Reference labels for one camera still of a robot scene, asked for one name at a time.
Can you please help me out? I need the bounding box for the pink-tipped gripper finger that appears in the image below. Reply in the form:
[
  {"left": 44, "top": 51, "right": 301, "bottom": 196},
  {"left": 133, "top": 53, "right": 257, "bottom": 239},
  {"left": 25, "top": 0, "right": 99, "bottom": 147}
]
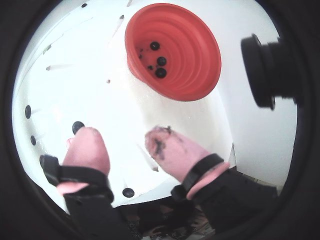
[
  {"left": 144, "top": 126, "right": 278, "bottom": 231},
  {"left": 39, "top": 126, "right": 141, "bottom": 240}
]

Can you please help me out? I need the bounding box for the red collapsible cup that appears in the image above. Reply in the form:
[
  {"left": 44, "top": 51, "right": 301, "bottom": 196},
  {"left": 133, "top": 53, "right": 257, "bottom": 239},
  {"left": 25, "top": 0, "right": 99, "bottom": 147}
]
[{"left": 124, "top": 2, "right": 222, "bottom": 102}]

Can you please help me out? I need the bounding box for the white foam board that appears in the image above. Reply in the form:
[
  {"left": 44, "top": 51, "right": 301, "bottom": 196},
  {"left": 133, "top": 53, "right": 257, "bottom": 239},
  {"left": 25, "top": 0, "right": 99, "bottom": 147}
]
[{"left": 11, "top": 0, "right": 235, "bottom": 210}]

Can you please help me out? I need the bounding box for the white paper sheet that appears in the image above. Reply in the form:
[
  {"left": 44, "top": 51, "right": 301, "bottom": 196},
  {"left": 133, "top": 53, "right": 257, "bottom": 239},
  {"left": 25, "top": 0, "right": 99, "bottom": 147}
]
[{"left": 217, "top": 0, "right": 299, "bottom": 187}]

